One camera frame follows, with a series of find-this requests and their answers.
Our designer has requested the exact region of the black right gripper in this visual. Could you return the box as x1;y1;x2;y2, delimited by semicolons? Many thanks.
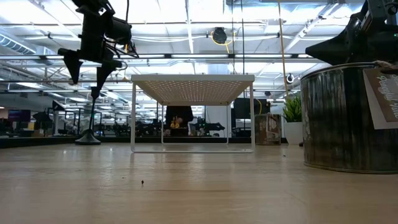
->
305;0;398;66

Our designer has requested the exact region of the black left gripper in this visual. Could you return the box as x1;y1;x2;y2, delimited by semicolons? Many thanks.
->
57;7;123;100

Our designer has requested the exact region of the black candle stick holder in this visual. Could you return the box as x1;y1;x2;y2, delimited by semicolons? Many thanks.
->
75;88;102;146

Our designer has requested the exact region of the person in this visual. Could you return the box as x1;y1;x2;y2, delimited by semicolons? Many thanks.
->
164;105;194;137

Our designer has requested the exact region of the small green potted plant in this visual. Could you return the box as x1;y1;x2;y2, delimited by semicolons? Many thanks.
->
282;94;303;146

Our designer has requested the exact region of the white perforated metal shelf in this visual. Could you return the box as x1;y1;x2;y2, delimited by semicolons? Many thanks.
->
130;73;256;154

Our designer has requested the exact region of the dark background monitor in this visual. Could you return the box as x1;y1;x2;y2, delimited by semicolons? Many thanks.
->
233;98;271;120

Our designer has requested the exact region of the black metal table frame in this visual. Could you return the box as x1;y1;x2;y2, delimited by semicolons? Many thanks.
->
0;136;289;149

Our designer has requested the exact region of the black hanging cable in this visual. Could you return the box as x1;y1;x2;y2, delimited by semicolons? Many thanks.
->
241;0;245;75

